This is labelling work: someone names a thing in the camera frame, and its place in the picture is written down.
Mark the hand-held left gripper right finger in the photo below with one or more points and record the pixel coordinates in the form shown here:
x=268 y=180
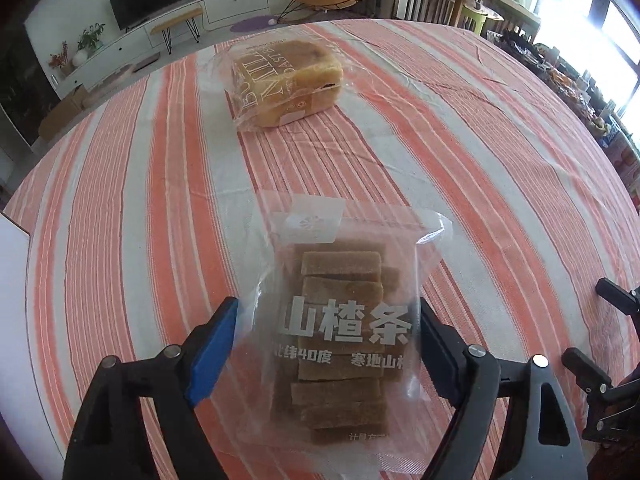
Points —
x=442 y=355

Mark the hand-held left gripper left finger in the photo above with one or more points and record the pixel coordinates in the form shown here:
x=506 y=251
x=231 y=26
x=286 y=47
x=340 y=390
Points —
x=210 y=355

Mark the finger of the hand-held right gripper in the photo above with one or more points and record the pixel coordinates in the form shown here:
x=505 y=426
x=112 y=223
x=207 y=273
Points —
x=620 y=295
x=587 y=372

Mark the clear bag of brown strips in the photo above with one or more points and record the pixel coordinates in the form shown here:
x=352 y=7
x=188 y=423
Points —
x=345 y=320

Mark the cluster of bottles and jars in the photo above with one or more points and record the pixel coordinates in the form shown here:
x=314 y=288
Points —
x=585 y=85

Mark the packaged bread loaf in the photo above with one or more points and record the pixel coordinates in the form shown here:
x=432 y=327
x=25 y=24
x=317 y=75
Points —
x=285 y=85

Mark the brown cardboard box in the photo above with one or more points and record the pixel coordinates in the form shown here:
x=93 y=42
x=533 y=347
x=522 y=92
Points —
x=60 y=112

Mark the small flat floor pad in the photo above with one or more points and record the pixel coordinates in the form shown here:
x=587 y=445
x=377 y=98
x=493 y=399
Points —
x=146 y=62

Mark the green plastic stool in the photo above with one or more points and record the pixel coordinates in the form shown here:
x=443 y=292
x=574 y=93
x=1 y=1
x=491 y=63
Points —
x=472 y=17

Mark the white round vase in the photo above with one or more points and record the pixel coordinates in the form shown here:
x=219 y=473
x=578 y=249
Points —
x=80 y=57

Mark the tall black cabinet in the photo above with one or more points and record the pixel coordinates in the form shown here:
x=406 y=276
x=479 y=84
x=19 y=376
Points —
x=22 y=85

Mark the purple floor mat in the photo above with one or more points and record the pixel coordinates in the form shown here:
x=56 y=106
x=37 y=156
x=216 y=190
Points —
x=255 y=25

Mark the red flowers in vase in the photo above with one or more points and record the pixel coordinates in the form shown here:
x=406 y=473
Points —
x=60 y=57

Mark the wooden bench with metal legs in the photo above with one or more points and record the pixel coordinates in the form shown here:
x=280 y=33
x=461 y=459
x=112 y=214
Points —
x=175 y=17

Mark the green plant in vase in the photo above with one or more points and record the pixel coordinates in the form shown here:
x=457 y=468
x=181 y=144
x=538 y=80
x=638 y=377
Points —
x=90 y=35

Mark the white television cabinet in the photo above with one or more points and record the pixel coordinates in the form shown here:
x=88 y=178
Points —
x=230 y=5

